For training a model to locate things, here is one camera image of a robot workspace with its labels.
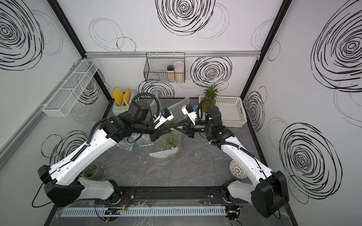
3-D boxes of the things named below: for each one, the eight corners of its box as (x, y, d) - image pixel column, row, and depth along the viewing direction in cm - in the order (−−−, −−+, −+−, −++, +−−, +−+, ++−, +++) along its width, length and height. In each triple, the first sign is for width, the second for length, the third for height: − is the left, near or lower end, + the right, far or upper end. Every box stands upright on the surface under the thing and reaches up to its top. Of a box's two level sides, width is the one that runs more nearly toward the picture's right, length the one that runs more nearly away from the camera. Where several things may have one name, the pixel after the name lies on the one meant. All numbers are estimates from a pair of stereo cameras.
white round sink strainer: (239, 183, 80) (242, 181, 76) (225, 167, 85) (227, 165, 82) (245, 177, 82) (248, 174, 78) (230, 162, 88) (232, 159, 84)
